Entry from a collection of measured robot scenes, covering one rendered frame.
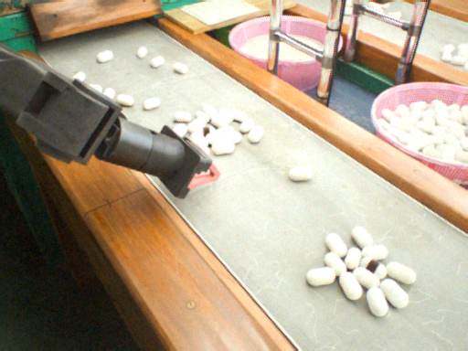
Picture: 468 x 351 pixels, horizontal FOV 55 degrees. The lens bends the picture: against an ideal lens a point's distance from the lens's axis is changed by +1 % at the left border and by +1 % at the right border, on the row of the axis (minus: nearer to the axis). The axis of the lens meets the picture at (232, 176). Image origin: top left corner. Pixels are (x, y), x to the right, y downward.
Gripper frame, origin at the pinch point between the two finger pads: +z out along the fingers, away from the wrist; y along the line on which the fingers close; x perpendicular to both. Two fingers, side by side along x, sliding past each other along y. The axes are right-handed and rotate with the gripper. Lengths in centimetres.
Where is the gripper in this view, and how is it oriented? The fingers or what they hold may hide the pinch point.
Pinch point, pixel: (214, 175)
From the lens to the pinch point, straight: 67.5
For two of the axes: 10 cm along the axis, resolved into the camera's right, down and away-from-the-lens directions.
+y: -5.6, -5.1, 6.5
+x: -5.3, 8.3, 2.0
